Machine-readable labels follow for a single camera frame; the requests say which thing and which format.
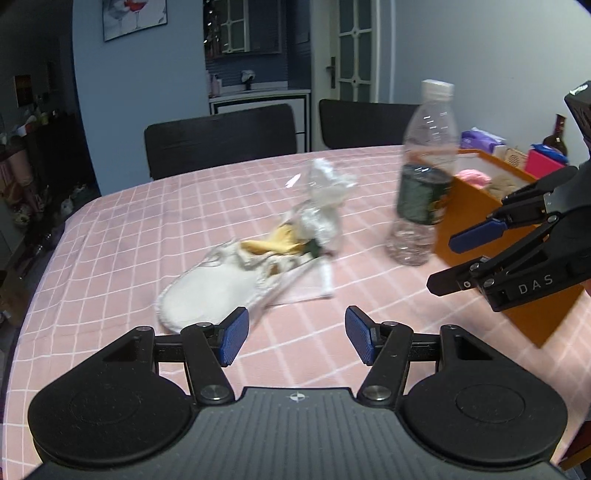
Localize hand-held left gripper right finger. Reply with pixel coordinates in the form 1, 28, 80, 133
345, 305, 502, 407

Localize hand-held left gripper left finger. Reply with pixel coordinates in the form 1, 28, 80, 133
95, 306, 234, 406

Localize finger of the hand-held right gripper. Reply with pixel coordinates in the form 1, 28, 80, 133
449, 166, 580, 254
427, 217, 561, 297

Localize orange cardboard box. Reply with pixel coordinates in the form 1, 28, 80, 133
434, 148, 587, 348

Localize white shoe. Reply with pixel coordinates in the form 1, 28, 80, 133
154, 240, 335, 333

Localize brown plush toy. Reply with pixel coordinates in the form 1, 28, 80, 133
487, 174, 525, 199

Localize pink white crochet pouch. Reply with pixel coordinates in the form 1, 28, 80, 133
457, 169, 491, 190

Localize clear plastic water bottle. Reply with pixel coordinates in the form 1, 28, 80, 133
385, 79, 460, 267

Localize red box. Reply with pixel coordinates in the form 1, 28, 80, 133
524, 150, 568, 178

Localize blue packet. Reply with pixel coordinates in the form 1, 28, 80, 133
530, 144, 568, 162

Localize purple tissue pack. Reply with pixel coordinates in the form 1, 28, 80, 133
459, 129, 506, 155

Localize brown glass bottle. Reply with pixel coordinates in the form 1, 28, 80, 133
542, 114, 568, 155

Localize yellow banana peel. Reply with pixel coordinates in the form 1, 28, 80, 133
242, 224, 319, 258

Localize pink checked tablecloth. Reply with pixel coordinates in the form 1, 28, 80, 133
7, 145, 591, 439

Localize clear plastic wrapped white item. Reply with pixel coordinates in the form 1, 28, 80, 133
286, 158, 360, 250

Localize black chair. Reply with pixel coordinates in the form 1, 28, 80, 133
144, 104, 297, 181
318, 99, 421, 151

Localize white glazed door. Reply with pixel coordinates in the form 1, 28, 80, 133
330, 0, 393, 104

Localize white vanity cabinet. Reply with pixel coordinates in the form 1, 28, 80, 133
209, 90, 311, 153

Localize dark sideboard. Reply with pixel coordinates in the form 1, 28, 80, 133
0, 111, 95, 232

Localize wall mirror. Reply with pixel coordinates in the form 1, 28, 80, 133
203, 0, 282, 58

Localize dark small wall picture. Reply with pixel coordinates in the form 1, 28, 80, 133
14, 74, 32, 109

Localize wine glass wall picture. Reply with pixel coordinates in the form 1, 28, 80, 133
102, 0, 168, 42

